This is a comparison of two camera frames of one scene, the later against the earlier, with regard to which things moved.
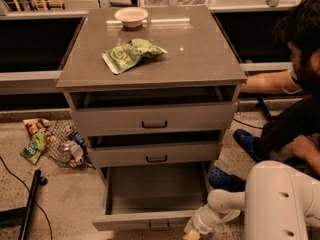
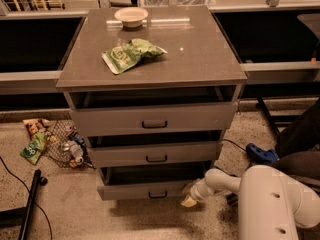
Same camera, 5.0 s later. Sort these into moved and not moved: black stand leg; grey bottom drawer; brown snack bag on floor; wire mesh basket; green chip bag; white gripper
Moved: grey bottom drawer; white gripper
Not moved: brown snack bag on floor; green chip bag; wire mesh basket; black stand leg
